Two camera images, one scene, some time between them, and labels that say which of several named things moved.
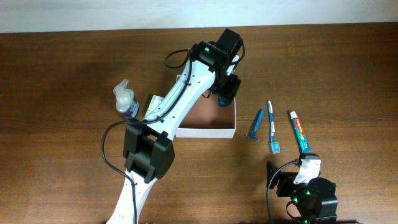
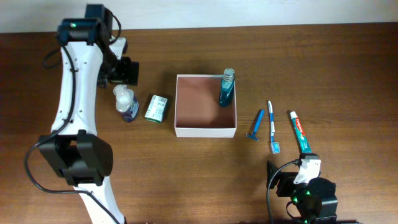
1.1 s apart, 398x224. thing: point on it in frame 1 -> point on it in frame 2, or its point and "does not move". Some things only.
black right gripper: x=287 y=179 does not move
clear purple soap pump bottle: x=126 y=103 does not move
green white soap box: x=155 y=104 does not move
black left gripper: x=232 y=88 -> x=127 y=74
